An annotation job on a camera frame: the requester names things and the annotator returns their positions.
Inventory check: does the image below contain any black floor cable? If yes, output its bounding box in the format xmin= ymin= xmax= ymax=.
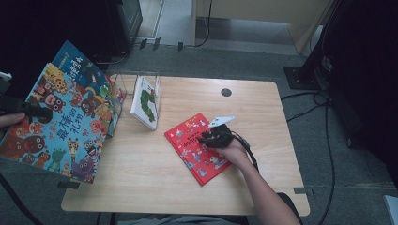
xmin=285 ymin=104 xmax=328 ymax=123
xmin=280 ymin=90 xmax=329 ymax=101
xmin=317 ymin=102 xmax=337 ymax=225

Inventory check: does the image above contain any dark curtain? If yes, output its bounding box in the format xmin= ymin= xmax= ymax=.
xmin=322 ymin=0 xmax=398 ymax=188
xmin=0 ymin=0 xmax=109 ymax=104

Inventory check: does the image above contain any white caterpillar picture book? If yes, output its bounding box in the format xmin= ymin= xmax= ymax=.
xmin=130 ymin=75 xmax=161 ymax=130

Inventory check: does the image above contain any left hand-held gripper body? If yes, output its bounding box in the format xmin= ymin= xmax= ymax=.
xmin=0 ymin=71 xmax=27 ymax=115

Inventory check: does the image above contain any person's left hand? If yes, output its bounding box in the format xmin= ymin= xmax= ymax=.
xmin=0 ymin=112 xmax=26 ymax=128

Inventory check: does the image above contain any black cabinet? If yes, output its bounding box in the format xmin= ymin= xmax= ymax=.
xmin=106 ymin=0 xmax=144 ymax=55

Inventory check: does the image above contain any right hand-held gripper black cable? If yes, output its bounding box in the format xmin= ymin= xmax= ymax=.
xmin=231 ymin=130 xmax=261 ymax=173

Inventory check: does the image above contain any black metal stand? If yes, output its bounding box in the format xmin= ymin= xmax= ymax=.
xmin=283 ymin=0 xmax=348 ymax=92

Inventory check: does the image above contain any light blue animal picture book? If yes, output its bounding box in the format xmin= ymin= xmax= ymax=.
xmin=0 ymin=62 xmax=123 ymax=185

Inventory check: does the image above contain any beige wooden cabinet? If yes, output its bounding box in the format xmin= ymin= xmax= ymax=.
xmin=191 ymin=0 xmax=332 ymax=54

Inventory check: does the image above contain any hanging black cable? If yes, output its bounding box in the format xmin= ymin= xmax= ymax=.
xmin=193 ymin=0 xmax=214 ymax=49

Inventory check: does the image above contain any left hand-held gripper black cable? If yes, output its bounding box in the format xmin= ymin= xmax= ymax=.
xmin=0 ymin=172 xmax=45 ymax=225

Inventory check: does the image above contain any clear acrylic book rack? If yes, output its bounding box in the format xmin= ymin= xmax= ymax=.
xmin=107 ymin=72 xmax=162 ymax=126

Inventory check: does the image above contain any red picture book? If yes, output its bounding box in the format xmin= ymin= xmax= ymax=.
xmin=163 ymin=112 xmax=233 ymax=187

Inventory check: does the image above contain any hand-held gripper black cable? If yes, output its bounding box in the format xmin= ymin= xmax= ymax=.
xmin=231 ymin=130 xmax=261 ymax=173
xmin=0 ymin=172 xmax=45 ymax=225

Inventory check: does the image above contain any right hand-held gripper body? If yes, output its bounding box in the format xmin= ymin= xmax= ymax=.
xmin=207 ymin=116 xmax=236 ymax=149

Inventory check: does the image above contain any pale grey panel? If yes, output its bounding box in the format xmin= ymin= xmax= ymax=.
xmin=383 ymin=195 xmax=398 ymax=225

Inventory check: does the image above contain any person's right hand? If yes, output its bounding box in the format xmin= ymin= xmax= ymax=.
xmin=215 ymin=139 xmax=249 ymax=168

